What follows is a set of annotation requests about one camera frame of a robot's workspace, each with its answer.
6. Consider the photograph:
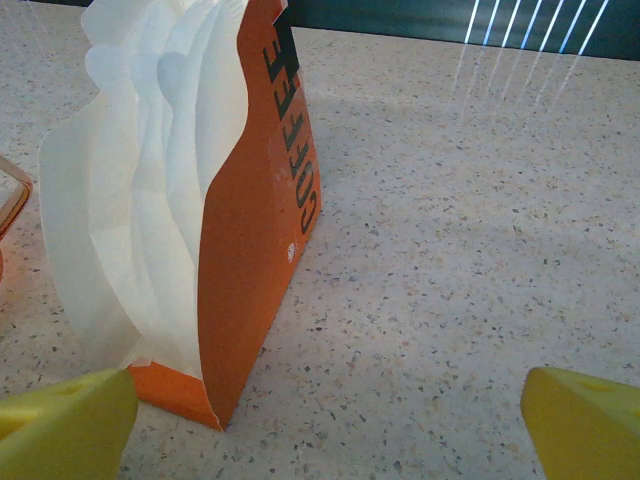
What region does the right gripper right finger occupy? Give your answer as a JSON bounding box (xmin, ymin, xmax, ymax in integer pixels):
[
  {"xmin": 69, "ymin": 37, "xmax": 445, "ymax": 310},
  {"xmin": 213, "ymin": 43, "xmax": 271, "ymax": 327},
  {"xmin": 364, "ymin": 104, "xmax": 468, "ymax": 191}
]
[{"xmin": 519, "ymin": 367, "xmax": 640, "ymax": 480}]

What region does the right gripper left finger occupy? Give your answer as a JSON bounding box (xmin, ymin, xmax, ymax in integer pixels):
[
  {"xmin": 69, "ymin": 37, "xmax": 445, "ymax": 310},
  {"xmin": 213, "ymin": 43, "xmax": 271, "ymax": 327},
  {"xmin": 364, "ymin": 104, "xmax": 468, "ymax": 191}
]
[{"xmin": 0, "ymin": 368, "xmax": 139, "ymax": 480}]

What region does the white paper filter stack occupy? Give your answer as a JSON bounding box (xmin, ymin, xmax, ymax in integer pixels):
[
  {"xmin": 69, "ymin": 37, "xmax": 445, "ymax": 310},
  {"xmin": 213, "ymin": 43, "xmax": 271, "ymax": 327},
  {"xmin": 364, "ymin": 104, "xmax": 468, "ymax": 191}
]
[{"xmin": 38, "ymin": 0, "xmax": 251, "ymax": 381}]

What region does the orange glass cup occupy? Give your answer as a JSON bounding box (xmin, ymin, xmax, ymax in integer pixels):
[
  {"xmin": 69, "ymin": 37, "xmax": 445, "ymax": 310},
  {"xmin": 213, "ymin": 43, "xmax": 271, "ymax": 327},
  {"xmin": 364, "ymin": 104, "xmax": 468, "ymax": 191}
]
[{"xmin": 0, "ymin": 154, "xmax": 35, "ymax": 281}]

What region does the beige wooden block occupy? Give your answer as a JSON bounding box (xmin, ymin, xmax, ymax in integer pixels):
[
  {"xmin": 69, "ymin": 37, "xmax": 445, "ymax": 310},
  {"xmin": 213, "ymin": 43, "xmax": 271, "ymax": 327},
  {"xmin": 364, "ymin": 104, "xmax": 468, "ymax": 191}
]
[{"xmin": 127, "ymin": 0, "xmax": 325, "ymax": 432}]

